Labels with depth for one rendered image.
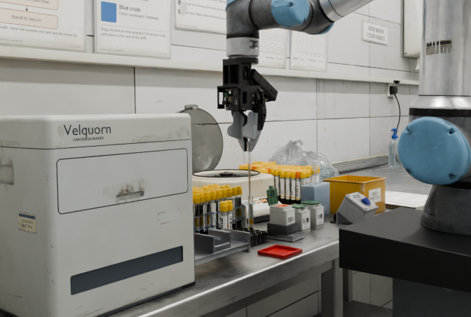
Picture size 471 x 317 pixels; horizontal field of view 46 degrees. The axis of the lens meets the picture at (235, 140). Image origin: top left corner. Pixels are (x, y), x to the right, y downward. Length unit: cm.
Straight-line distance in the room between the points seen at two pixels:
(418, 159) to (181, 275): 45
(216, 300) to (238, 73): 50
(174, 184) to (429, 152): 43
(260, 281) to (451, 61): 52
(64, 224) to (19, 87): 74
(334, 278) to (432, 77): 58
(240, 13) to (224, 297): 60
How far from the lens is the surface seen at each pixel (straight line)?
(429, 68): 100
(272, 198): 133
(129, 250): 88
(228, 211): 118
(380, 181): 166
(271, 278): 110
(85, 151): 81
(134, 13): 172
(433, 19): 101
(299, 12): 118
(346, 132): 274
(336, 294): 139
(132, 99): 169
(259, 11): 120
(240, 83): 123
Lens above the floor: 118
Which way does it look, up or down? 3 degrees down
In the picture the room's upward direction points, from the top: 1 degrees counter-clockwise
